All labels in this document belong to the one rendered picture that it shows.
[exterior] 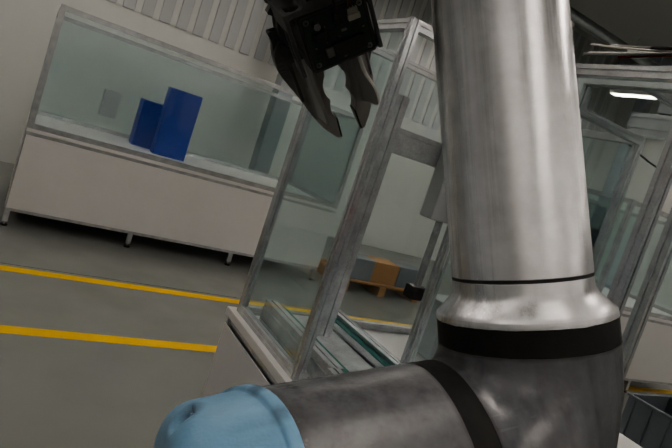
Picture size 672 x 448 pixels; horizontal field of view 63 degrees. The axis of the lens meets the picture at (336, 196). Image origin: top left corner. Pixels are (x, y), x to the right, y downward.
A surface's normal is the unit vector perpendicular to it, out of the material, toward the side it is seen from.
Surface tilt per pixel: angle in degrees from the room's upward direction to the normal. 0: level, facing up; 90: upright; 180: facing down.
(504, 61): 90
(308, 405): 18
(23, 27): 90
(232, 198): 90
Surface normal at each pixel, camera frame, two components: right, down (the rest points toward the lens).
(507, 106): -0.31, -0.03
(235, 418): 0.01, -0.96
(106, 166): 0.46, 0.22
